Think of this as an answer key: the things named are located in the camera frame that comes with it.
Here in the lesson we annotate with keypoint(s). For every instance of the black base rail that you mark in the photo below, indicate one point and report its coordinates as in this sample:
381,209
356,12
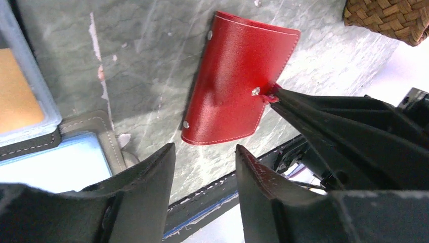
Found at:
191,213

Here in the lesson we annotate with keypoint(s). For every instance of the red leather card holder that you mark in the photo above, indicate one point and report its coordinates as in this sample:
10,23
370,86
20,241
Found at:
241,64

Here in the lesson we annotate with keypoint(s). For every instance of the brown wicker divided basket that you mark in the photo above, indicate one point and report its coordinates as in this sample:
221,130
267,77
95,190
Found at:
403,20

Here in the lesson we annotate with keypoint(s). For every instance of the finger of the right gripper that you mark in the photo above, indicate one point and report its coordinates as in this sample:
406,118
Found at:
363,143

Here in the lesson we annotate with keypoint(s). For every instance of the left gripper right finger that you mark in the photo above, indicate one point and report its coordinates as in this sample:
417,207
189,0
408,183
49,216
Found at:
274,209

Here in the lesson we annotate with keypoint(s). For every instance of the blue card holder orange card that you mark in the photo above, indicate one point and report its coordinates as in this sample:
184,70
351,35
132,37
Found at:
28,109

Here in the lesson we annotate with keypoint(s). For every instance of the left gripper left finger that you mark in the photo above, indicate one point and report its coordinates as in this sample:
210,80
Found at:
128,207

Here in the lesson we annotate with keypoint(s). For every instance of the open blue grey card holder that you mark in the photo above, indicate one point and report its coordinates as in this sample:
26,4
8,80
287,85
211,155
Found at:
88,153

